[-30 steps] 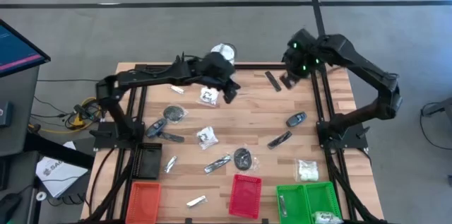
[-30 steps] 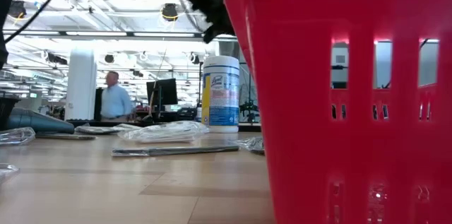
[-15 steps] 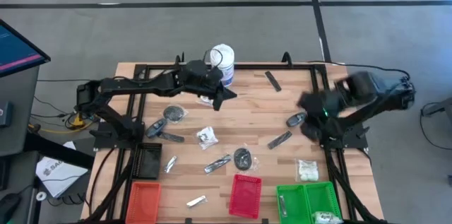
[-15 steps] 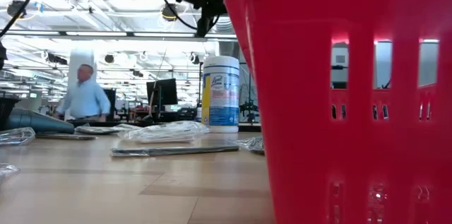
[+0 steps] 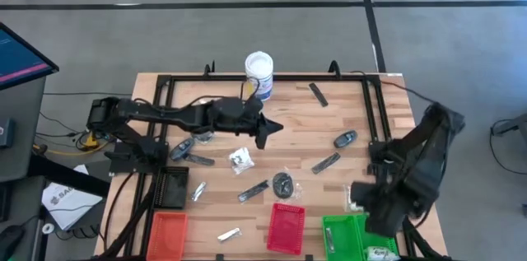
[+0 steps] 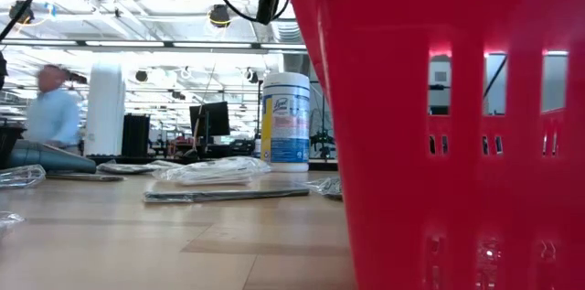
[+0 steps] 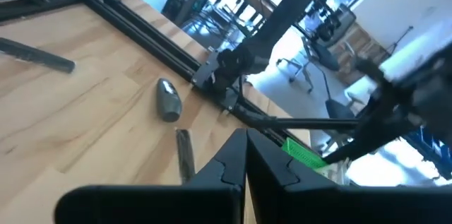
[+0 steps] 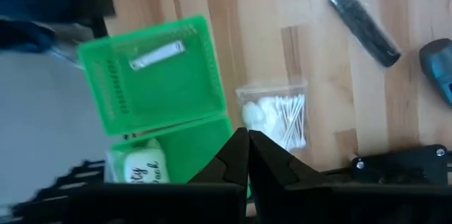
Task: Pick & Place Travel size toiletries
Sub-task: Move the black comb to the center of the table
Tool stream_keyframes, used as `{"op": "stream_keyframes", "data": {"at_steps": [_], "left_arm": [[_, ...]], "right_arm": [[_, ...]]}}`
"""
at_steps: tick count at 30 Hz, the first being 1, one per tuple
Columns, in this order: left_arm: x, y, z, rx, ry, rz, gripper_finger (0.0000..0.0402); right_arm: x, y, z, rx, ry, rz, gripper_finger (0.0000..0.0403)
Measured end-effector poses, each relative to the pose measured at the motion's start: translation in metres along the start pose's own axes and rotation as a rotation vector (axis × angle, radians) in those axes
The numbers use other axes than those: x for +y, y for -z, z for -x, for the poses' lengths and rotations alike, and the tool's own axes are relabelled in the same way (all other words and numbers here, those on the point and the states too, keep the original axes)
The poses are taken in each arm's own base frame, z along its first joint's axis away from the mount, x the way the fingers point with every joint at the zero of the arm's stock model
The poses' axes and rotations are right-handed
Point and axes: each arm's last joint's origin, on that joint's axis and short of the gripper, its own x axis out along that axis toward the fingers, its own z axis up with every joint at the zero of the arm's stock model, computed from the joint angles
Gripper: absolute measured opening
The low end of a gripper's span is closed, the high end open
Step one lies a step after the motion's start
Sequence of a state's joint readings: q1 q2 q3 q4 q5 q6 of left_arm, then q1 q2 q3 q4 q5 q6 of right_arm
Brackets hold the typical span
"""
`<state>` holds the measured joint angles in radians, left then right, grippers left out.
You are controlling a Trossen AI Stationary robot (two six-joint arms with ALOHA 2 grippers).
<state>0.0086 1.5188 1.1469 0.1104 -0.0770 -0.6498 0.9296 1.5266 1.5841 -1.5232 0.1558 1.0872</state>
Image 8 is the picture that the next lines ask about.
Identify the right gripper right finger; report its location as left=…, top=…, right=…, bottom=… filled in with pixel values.
left=249, top=129, right=333, bottom=196

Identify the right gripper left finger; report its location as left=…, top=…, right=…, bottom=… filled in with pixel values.
left=186, top=127, right=249, bottom=187

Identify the green plastic basket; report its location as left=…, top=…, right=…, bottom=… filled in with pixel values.
left=76, top=15, right=227, bottom=137
left=105, top=114, right=252, bottom=199

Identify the clear cotton swab pack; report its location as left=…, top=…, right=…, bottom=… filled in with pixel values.
left=235, top=79, right=309, bottom=153

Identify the white printed pouch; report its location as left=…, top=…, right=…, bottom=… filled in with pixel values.
left=105, top=138, right=170, bottom=184

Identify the silver nail clipper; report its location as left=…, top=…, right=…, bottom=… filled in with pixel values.
left=129, top=40, right=186, bottom=71

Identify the black comb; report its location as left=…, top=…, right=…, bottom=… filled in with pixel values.
left=328, top=0, right=402, bottom=69

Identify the person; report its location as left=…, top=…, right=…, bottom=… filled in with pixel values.
left=0, top=0, right=88, bottom=54

